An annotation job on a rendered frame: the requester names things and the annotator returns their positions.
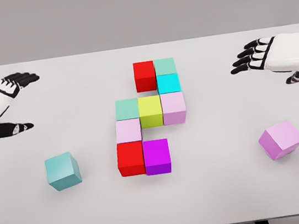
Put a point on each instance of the yellow-green cube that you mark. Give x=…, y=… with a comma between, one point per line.
x=150, y=110

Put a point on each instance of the magenta purple cube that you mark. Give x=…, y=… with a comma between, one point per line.
x=157, y=155

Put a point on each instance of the teal cube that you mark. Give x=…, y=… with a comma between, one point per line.
x=62, y=171

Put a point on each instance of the red cube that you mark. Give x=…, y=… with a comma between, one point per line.
x=144, y=75
x=130, y=157

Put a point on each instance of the light pink cube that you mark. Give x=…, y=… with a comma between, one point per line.
x=173, y=107
x=281, y=139
x=128, y=131

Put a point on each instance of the cyan cube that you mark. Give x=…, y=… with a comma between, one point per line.
x=168, y=83

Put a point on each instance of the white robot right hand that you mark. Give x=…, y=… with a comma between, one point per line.
x=294, y=51

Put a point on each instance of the mint green cube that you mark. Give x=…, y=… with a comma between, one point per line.
x=165, y=66
x=126, y=109

